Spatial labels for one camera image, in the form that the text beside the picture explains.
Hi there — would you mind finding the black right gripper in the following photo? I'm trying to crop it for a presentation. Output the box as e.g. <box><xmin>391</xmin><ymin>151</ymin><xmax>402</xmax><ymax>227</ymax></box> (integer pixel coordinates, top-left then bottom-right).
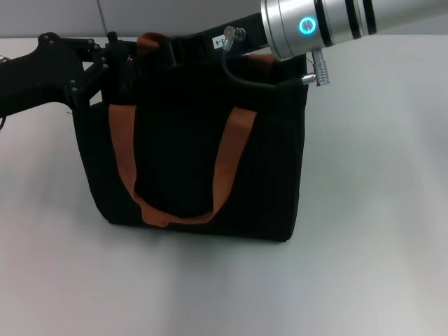
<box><xmin>139</xmin><ymin>13</ymin><xmax>272</xmax><ymax>71</ymax></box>

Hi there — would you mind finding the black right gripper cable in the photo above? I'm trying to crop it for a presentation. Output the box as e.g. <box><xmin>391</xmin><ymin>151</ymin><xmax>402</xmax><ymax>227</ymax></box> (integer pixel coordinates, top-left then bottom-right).
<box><xmin>222</xmin><ymin>26</ymin><xmax>330</xmax><ymax>88</ymax></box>

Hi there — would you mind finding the black bag with orange handles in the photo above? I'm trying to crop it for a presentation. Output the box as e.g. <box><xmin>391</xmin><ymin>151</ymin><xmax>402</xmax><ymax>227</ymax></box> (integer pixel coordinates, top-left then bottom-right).
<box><xmin>71</xmin><ymin>31</ymin><xmax>309</xmax><ymax>245</ymax></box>

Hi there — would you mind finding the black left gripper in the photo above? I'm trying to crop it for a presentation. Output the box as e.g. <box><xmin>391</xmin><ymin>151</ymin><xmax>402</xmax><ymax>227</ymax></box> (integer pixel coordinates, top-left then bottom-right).
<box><xmin>0</xmin><ymin>31</ymin><xmax>139</xmax><ymax>118</ymax></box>

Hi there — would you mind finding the silver metal zipper pull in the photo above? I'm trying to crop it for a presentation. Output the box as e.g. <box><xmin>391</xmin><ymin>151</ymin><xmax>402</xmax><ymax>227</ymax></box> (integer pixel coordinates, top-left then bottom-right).
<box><xmin>122</xmin><ymin>54</ymin><xmax>136</xmax><ymax>92</ymax></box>

